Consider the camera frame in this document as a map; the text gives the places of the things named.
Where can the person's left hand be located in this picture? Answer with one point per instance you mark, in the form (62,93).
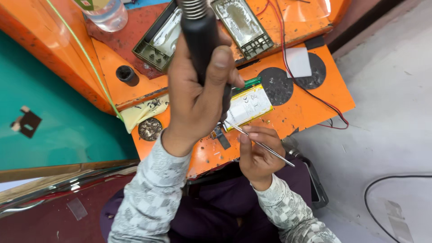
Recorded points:
(189,108)

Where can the person's right hand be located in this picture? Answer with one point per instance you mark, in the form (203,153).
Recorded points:
(261,158)

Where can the silver metal tweezers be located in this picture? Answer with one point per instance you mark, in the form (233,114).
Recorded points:
(281,157)

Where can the small flex connector part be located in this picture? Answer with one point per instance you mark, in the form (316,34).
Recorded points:
(220,135)

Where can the round brass wool pad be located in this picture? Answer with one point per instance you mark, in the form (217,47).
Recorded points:
(150,129)

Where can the yellow dirty cleaning sponge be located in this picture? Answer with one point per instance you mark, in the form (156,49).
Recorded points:
(141,113)

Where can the flat silver yellow-edged battery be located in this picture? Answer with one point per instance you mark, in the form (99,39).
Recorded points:
(249,106)

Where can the small green circuit board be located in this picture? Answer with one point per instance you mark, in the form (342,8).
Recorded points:
(251,82)

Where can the olive green plastic casing shell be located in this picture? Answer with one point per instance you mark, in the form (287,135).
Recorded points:
(158,47)

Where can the person's purple trousers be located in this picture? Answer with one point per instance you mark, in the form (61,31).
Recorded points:
(216,209)

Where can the black cylindrical cap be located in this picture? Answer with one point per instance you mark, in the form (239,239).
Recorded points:
(126,74)

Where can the black round rubber disc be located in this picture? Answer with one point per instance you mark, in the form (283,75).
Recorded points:
(318,72)
(276,87)

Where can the white square pad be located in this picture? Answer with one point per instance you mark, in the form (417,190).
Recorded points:
(298,62)

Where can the teal green work mat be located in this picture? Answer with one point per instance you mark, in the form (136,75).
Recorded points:
(67,128)

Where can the clear plastic water bottle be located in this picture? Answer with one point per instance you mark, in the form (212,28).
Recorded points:
(106,13)

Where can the small black square pad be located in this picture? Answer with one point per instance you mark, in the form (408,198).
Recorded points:
(314,43)

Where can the grey tape strip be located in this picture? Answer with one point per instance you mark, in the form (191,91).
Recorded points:
(398,221)

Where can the clear tape strip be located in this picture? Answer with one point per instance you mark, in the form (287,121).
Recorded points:
(77,208)

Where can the chrome metal trim strip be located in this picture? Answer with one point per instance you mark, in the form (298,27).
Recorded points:
(50,192)

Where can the brown cardboard bracket piece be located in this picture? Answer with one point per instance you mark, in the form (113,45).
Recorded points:
(29,122)

